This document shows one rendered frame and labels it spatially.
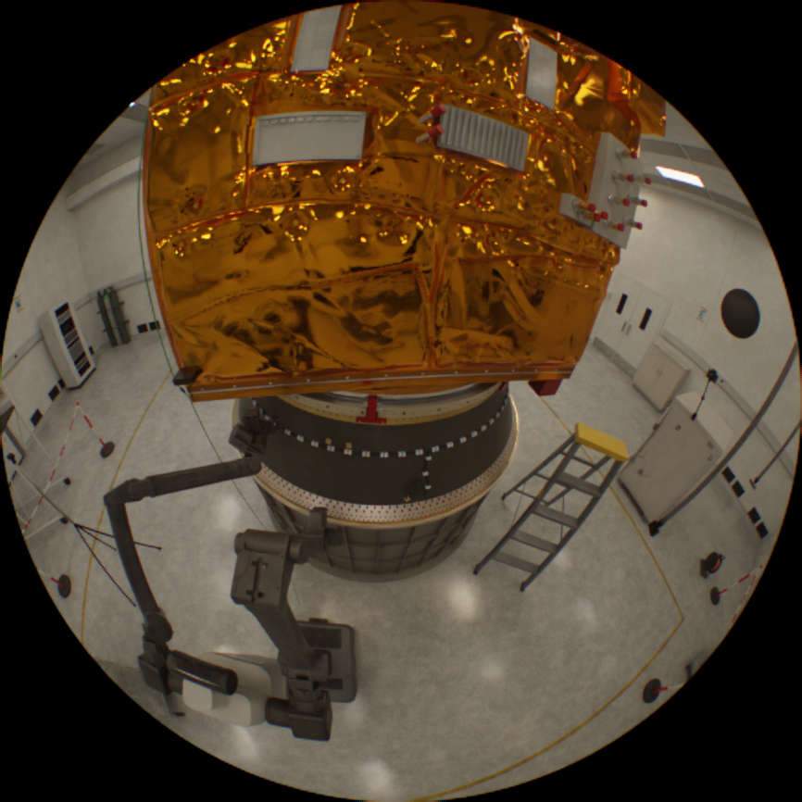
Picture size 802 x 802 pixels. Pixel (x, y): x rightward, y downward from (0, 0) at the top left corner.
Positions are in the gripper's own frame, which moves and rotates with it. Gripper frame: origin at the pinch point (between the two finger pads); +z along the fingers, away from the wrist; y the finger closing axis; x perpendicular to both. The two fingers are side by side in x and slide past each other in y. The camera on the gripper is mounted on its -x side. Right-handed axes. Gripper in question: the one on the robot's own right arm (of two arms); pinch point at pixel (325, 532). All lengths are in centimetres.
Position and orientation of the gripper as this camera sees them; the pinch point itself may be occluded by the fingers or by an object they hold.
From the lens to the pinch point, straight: 107.1
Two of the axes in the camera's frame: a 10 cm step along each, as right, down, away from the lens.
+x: 0.1, 9.4, -3.4
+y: -9.9, -0.3, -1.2
